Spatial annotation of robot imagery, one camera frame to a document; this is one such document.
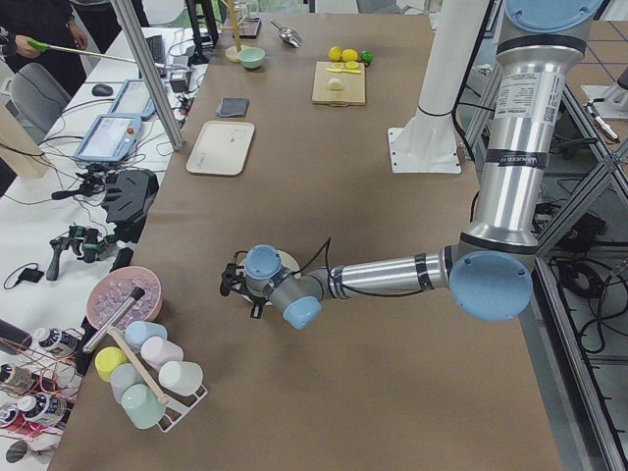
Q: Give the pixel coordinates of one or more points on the metal muddler black tip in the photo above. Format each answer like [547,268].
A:
[136,294]

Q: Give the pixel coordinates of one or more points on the grey cup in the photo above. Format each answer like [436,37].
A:
[122,378]

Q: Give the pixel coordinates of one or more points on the wooden cup tree stand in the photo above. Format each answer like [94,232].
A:
[233,26]

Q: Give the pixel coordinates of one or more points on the wooden cutting board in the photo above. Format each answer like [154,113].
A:
[354,92]

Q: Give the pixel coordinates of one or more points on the cream rabbit tray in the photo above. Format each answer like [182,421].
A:
[221,148]

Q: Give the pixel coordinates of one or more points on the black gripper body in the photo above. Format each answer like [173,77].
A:
[256,307]

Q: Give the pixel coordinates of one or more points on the computer mouse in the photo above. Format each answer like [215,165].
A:
[102,90]

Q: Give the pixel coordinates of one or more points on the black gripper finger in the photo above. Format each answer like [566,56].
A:
[257,310]

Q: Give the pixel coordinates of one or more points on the grey folded cloth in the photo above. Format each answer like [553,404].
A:
[232,107]

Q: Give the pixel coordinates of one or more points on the yellow lemon outer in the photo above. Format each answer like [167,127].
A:
[335,54]

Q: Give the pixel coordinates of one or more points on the pink bowl of ice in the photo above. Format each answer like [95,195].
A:
[109,294]

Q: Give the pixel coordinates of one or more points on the mint green cup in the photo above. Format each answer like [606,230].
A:
[142,406]

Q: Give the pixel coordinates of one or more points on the near blue teach pendant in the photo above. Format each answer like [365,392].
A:
[110,138]

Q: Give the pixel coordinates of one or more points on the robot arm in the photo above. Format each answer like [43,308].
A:
[489,270]

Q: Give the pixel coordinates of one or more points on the far blue teach pendant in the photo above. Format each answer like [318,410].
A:
[133,98]

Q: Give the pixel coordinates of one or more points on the yellow lemon near lime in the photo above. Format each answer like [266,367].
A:
[350,55]

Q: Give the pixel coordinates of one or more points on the white cup rack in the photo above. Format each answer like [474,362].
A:
[177,409]

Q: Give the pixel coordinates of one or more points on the white cup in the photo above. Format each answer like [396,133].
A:
[181,377]

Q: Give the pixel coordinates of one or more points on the aluminium frame post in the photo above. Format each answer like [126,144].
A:
[131,27]

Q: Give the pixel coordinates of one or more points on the metal scoop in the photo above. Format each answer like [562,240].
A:
[288,35]

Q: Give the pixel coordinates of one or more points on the yellow plastic knife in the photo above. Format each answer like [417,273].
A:
[344,71]

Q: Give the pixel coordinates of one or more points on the yellow cup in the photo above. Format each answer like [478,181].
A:
[107,360]

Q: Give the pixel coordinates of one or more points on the blue teach pendant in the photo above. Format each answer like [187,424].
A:
[133,98]
[110,138]

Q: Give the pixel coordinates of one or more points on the mint green bowl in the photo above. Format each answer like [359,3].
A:
[251,58]

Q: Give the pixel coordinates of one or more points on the blue cup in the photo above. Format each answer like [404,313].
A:
[138,332]

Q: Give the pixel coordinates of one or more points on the green lime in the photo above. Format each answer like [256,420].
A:
[366,57]

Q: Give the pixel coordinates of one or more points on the pink cup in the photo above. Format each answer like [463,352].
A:
[156,352]

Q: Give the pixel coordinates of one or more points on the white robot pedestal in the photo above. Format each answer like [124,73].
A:
[427,143]

